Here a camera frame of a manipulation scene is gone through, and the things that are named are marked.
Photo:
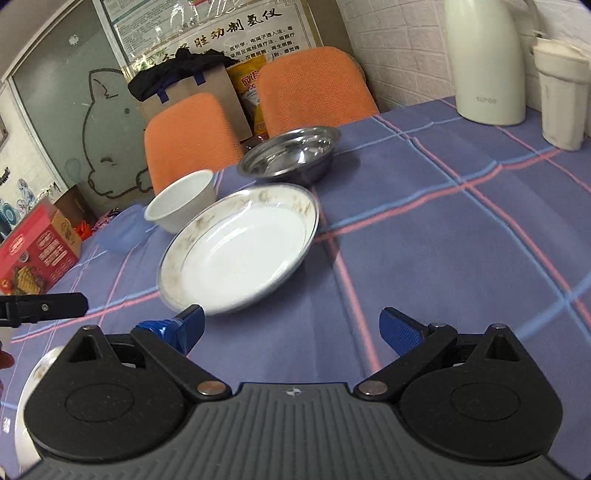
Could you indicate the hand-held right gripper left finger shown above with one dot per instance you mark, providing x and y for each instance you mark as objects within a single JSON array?
[{"x": 191, "y": 323}]

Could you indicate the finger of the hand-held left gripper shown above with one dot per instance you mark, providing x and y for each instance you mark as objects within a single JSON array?
[{"x": 46, "y": 305}]

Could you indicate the stainless steel bowl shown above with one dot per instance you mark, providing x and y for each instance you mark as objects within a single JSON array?
[{"x": 286, "y": 157}]

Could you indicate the black cloth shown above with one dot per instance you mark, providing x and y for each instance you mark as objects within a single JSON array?
[{"x": 161, "y": 76}]

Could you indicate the small floral rim plate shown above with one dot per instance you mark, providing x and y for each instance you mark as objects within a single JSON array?
[{"x": 34, "y": 374}]

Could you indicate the white thermos kettle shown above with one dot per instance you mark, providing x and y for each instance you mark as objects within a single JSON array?
[{"x": 485, "y": 60}]

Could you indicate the white ceramic bowl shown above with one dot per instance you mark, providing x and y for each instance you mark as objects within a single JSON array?
[{"x": 178, "y": 198}]

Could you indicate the white plastic container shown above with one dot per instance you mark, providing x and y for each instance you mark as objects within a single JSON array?
[{"x": 561, "y": 101}]

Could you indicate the orange chair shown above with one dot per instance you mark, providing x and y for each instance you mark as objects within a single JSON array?
[
  {"x": 189, "y": 134},
  {"x": 314, "y": 87}
]

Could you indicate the red cardboard box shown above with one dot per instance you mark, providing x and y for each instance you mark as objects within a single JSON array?
[{"x": 41, "y": 249}]

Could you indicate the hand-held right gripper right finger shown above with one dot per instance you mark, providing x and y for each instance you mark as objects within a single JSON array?
[{"x": 398, "y": 330}]

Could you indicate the cat outline window sticker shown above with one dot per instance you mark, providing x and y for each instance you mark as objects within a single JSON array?
[{"x": 111, "y": 138}]

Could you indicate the brown paper bag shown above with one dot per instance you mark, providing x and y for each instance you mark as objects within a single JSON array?
[{"x": 217, "y": 87}]

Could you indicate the yellow snack packet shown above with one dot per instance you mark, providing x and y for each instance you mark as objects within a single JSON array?
[{"x": 247, "y": 87}]

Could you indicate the brown cardboard box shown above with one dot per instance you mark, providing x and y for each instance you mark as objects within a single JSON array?
[{"x": 74, "y": 203}]

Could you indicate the wall poster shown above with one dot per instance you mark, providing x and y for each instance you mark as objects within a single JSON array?
[{"x": 207, "y": 27}]

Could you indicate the large floral rim plate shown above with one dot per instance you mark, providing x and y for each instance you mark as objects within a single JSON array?
[{"x": 240, "y": 249}]

